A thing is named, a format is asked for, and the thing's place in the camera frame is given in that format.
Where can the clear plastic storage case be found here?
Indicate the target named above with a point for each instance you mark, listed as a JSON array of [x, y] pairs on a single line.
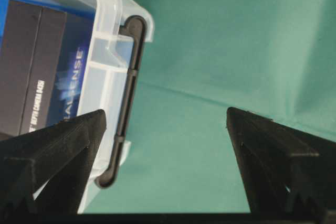
[[105, 76]]

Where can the black case side handle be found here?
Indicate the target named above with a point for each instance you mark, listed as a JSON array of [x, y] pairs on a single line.
[[134, 27]]

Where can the black camera box right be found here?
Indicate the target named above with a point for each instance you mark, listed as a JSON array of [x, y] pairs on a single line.
[[43, 59]]

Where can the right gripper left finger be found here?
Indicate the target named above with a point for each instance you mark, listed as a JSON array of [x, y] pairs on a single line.
[[47, 170]]

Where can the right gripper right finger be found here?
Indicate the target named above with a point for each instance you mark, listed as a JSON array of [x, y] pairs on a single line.
[[283, 169]]

